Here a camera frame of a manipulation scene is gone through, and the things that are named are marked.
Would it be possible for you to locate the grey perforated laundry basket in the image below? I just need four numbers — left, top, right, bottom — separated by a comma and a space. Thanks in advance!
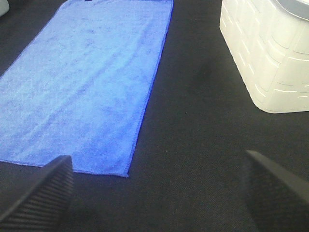
0, 0, 10, 16

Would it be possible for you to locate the blue microfiber towel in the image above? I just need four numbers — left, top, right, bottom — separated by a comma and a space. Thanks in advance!
0, 0, 173, 177

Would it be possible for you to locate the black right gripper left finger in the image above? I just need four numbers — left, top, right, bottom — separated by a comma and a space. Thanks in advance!
0, 155, 73, 232

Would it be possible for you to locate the white plastic storage bin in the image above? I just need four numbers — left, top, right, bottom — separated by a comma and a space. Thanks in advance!
219, 0, 309, 114

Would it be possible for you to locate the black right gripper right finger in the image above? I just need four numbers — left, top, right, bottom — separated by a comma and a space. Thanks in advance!
242, 150, 309, 232

